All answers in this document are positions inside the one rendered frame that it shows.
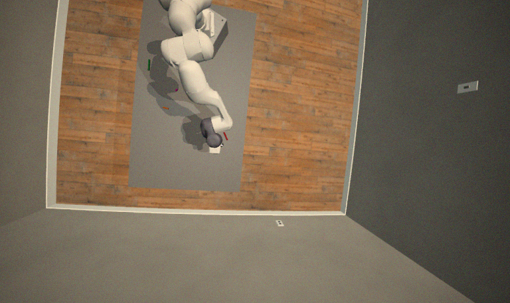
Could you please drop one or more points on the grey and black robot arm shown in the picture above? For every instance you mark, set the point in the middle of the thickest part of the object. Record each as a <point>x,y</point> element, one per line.
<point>185,52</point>

